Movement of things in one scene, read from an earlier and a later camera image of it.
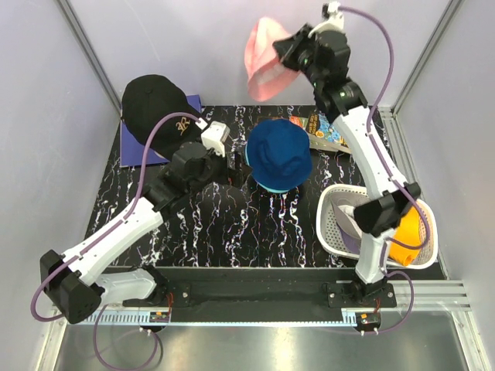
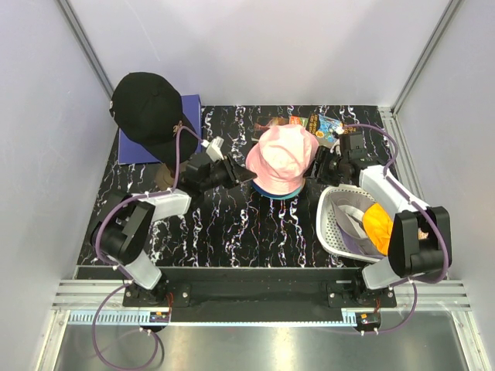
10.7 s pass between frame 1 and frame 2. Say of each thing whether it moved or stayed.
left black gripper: stayed
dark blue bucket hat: moved
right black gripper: moved
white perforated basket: stayed
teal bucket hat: moved
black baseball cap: moved
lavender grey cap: stayed
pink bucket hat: moved
